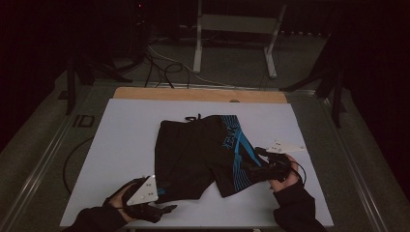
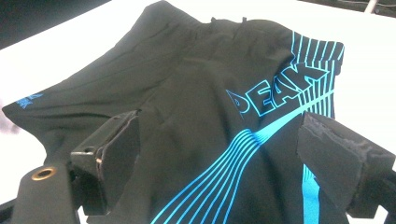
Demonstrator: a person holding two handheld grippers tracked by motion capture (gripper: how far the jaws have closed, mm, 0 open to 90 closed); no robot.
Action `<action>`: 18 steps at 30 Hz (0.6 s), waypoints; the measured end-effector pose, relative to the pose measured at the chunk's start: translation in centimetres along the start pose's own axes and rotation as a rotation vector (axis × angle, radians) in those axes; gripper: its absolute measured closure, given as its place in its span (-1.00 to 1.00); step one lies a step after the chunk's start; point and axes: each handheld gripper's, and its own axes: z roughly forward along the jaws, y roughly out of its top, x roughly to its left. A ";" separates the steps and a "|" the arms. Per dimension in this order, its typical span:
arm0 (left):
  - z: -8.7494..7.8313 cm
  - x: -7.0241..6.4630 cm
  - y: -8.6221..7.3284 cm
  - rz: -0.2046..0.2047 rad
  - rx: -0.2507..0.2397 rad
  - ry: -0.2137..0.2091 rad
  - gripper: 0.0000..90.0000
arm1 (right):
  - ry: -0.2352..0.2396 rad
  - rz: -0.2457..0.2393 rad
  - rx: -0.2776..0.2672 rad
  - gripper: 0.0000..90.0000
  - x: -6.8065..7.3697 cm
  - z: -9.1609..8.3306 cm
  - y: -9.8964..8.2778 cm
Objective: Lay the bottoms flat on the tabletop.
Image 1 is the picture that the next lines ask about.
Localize white floor cable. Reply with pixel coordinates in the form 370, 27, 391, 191
148, 43, 246, 88

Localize person's right hand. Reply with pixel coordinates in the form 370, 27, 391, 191
268, 154, 304, 193

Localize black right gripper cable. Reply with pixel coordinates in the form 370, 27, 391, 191
289, 159, 308, 188

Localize white table mat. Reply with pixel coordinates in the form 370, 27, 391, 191
59, 98, 335, 229

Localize white metal stand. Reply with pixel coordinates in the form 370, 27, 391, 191
192, 0, 287, 79

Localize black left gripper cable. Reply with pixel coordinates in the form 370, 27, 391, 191
102, 178, 144, 208

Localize black looped floor cable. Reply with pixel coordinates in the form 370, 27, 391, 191
62, 136, 95, 195

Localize black shorts with blue print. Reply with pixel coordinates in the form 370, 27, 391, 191
154, 113, 269, 205

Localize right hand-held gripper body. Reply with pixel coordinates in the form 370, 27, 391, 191
260, 139, 307, 184

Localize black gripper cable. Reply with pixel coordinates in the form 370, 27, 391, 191
289, 159, 308, 188
102, 178, 144, 208

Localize person's left hand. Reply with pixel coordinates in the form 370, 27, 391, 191
106, 185, 135, 223

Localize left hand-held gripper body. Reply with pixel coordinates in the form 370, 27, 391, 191
121, 174, 164, 224

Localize black floor cables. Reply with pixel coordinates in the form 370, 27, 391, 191
143, 46, 191, 90

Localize black tripod stand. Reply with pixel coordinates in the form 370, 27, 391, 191
279, 30, 347, 129
65, 52, 133, 116

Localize metal floor rail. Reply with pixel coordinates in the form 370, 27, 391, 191
0, 110, 76, 232
320, 96, 390, 232

